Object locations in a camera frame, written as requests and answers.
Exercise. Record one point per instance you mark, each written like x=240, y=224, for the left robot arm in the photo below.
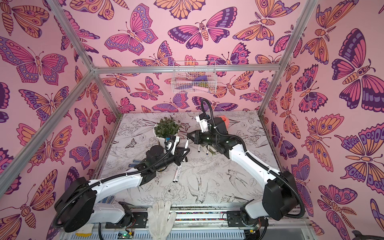
x=82, y=204

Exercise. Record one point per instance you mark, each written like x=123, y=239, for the white knit glove front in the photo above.
x=161, y=220

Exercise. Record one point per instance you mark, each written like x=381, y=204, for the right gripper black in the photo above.
x=196, y=138

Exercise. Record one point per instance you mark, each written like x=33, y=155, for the blue dotted glove on rail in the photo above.
x=84, y=233

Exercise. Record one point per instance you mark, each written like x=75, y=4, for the wire basket on wall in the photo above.
x=194, y=77

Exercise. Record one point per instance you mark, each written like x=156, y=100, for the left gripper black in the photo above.
x=176, y=156

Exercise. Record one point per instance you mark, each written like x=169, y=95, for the green circuit board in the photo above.
x=125, y=235

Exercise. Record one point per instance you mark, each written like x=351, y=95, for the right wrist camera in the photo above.
x=204, y=122

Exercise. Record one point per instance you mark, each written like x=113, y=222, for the blue dotted knit glove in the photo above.
x=132, y=165

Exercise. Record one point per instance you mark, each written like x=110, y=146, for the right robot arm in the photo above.
x=280, y=194

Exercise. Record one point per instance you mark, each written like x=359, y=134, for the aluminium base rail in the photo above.
x=211, y=224

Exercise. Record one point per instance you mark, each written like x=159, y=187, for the potted green plant white pot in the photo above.
x=165, y=127

